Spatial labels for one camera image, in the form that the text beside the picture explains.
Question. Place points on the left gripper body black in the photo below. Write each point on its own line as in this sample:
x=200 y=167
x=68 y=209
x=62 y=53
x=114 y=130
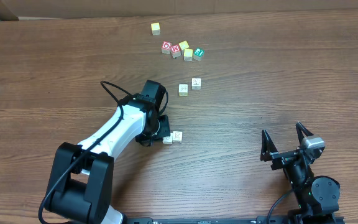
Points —
x=163 y=129

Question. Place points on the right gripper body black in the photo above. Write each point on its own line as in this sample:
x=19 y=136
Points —
x=283 y=158

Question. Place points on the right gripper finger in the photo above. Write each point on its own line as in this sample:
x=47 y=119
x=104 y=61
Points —
x=303 y=133
x=268 y=148

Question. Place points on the white block single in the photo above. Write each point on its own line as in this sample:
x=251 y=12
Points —
x=168 y=140

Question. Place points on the white block row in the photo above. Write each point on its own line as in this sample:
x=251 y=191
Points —
x=195 y=83
x=183 y=90
x=177 y=137

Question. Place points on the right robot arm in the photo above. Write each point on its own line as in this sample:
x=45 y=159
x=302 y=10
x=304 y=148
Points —
x=317 y=196

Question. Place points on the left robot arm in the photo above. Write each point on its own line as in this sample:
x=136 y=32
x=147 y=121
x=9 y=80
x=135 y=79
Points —
x=80 y=183

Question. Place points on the yellow block lower cluster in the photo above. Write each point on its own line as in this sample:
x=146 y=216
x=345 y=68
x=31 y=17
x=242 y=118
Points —
x=188 y=55

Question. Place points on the yellow block cluster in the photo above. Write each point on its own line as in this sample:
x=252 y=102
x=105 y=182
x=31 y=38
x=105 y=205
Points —
x=188 y=55
x=183 y=45

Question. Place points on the red M wooden block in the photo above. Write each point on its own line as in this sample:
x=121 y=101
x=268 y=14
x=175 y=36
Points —
x=175 y=51

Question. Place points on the green wooden block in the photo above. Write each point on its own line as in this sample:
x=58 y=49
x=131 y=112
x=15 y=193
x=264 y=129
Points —
x=198 y=54

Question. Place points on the red O wooden block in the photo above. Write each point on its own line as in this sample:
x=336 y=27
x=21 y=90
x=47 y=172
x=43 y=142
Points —
x=166 y=47

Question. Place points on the yellow block upper cluster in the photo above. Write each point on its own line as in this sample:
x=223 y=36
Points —
x=183 y=45

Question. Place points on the far yellow wooden block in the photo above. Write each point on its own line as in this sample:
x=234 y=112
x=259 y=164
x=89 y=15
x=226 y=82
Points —
x=155 y=28

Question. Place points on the cardboard box back edge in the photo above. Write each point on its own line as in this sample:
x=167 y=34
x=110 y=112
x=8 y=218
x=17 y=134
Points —
x=68 y=9

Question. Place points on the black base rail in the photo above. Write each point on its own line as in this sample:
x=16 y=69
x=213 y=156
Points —
x=204 y=221

